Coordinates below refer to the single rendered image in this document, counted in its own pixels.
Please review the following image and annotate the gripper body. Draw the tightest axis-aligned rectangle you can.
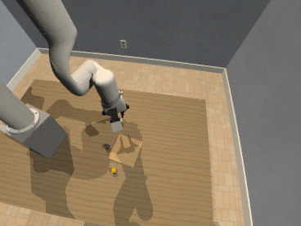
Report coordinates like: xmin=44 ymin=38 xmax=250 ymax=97
xmin=101 ymin=95 xmax=127 ymax=115

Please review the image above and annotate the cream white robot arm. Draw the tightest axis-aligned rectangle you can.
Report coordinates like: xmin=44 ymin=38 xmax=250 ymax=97
xmin=0 ymin=0 xmax=123 ymax=134

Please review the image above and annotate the tan mat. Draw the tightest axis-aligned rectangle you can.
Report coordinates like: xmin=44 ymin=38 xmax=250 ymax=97
xmin=109 ymin=134 xmax=142 ymax=168

